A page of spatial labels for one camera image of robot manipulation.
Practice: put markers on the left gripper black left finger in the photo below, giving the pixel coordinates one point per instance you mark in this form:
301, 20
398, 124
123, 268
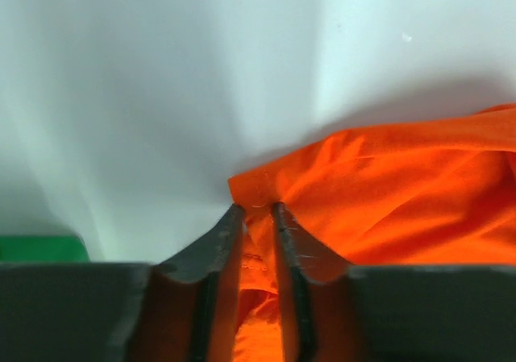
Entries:
182, 309

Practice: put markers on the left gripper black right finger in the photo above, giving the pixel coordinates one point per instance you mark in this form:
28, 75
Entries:
334, 310

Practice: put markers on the orange t shirt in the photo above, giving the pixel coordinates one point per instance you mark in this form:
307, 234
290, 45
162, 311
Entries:
438, 192

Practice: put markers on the green plastic bin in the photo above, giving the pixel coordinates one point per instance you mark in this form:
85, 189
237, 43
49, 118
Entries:
42, 249

